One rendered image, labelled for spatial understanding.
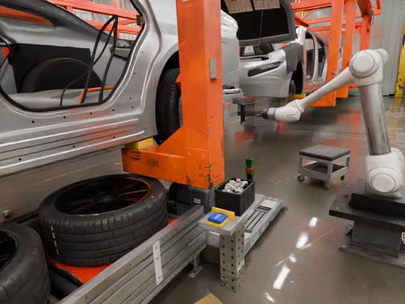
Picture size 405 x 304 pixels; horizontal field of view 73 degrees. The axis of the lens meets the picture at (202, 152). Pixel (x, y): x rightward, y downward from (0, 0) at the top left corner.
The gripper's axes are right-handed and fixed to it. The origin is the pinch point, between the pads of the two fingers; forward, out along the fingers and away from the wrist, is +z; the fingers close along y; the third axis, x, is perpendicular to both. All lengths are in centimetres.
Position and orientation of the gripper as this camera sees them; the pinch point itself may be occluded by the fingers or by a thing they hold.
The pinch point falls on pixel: (243, 113)
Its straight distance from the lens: 211.2
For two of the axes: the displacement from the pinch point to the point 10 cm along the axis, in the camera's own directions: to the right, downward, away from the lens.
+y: 5.4, -2.4, 8.0
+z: -8.4, -1.1, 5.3
